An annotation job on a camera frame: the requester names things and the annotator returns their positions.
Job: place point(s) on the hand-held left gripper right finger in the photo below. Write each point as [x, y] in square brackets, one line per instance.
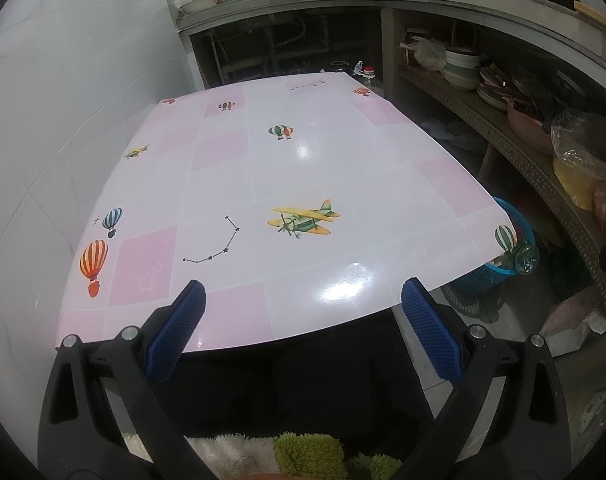
[430, 330]

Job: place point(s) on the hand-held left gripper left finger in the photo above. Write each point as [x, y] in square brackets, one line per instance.
[178, 330]

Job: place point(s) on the blue plastic basket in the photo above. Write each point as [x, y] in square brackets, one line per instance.
[478, 280]

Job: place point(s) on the green plastic bottle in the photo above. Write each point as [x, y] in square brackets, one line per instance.
[526, 258]

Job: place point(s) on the pink paper bag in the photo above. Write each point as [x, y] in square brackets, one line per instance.
[573, 320]

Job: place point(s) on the yellow plastic bag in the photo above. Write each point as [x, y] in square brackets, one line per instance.
[580, 170]

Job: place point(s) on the pink cooking pot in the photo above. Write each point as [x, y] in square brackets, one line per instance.
[525, 127]

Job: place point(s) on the fluffy white green garment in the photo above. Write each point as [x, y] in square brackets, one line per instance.
[303, 455]

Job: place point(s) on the crumpled white floor bag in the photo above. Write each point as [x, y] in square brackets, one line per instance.
[450, 132]

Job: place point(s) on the pile of dishes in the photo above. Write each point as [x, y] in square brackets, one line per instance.
[503, 90]

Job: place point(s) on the stack of white bowls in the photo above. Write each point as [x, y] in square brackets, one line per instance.
[460, 67]

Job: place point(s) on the plastic bottle with red cap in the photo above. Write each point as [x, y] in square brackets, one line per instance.
[369, 82]

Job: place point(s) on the white plastic bag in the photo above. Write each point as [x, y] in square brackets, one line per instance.
[429, 54]

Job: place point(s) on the dark jar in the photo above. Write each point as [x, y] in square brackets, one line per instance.
[339, 66]

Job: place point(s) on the pink basin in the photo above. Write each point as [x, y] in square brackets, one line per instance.
[203, 2]

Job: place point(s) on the grey kitchen counter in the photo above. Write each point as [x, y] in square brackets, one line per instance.
[308, 2]

